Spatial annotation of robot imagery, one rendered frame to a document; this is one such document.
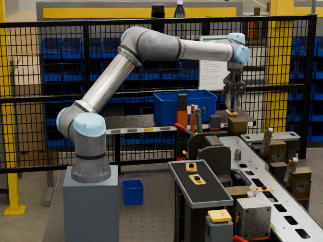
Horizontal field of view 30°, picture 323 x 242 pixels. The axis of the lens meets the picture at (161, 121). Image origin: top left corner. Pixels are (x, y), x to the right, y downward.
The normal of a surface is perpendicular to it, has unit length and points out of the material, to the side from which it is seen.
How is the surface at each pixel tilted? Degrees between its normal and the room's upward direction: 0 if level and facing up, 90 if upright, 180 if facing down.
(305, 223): 0
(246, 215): 90
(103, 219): 90
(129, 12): 90
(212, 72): 90
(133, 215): 0
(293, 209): 0
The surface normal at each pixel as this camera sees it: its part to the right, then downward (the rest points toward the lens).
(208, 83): 0.19, 0.29
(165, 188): 0.00, -0.95
